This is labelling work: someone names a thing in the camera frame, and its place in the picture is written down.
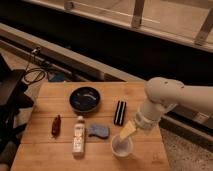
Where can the white plastic bottle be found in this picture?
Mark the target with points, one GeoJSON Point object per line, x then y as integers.
{"type": "Point", "coordinates": [79, 137]}

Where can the blue object on floor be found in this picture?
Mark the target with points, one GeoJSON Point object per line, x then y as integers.
{"type": "Point", "coordinates": [58, 78]}

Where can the dark blue bowl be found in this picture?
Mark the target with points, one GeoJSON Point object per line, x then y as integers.
{"type": "Point", "coordinates": [84, 99]}

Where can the black chair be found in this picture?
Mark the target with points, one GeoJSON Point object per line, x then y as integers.
{"type": "Point", "coordinates": [12, 99]}

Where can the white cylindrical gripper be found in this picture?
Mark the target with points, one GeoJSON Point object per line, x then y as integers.
{"type": "Point", "coordinates": [146, 118]}

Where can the black striped rectangular block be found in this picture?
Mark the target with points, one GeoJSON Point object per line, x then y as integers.
{"type": "Point", "coordinates": [120, 113]}

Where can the blue sponge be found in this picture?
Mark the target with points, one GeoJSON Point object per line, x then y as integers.
{"type": "Point", "coordinates": [99, 131]}

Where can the small red-brown object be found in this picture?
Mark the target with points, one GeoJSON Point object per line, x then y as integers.
{"type": "Point", "coordinates": [56, 126]}

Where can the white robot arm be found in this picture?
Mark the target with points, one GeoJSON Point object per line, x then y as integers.
{"type": "Point", "coordinates": [162, 96]}

